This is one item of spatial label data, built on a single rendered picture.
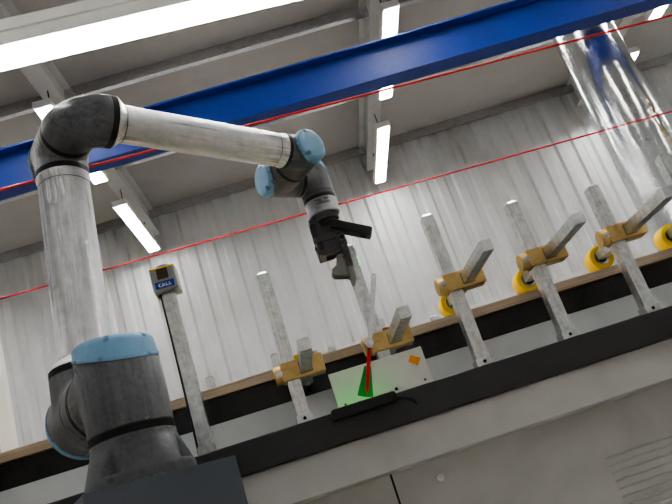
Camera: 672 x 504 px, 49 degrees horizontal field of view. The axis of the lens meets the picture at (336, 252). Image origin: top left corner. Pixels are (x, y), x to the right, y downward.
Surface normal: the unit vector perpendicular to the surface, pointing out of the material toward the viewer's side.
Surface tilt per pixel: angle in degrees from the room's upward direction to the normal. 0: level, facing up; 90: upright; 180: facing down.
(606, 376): 90
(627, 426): 90
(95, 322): 91
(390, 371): 90
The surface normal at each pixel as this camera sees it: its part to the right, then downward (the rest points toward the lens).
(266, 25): 0.30, 0.90
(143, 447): 0.22, -0.70
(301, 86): -0.03, -0.33
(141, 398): 0.48, -0.44
